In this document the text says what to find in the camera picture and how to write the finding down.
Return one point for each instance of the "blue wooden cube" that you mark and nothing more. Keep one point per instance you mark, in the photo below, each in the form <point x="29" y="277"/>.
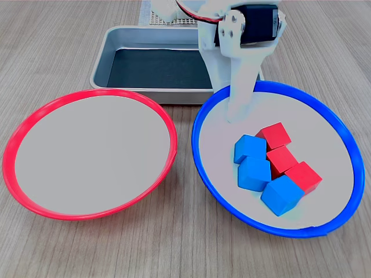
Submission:
<point x="282" y="195"/>
<point x="250" y="147"/>
<point x="255" y="173"/>

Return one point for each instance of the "red-rimmed white plate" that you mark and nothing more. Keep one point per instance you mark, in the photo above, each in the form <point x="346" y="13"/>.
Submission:
<point x="87" y="156"/>

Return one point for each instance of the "red wooden cube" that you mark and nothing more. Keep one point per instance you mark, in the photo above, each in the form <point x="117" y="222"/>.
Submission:
<point x="304" y="176"/>
<point x="275" y="134"/>
<point x="281" y="160"/>

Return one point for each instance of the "blue-rimmed white plate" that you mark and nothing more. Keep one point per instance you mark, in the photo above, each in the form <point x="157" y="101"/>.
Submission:
<point x="220" y="162"/>

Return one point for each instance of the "black tray mat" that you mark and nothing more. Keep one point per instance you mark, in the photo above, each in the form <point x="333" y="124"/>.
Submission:
<point x="159" y="69"/>

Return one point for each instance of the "steel tray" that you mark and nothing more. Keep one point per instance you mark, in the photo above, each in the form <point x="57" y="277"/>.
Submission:
<point x="102" y="66"/>

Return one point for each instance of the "pale perforated base plate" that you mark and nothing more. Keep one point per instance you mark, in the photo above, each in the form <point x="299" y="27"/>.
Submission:
<point x="185" y="21"/>

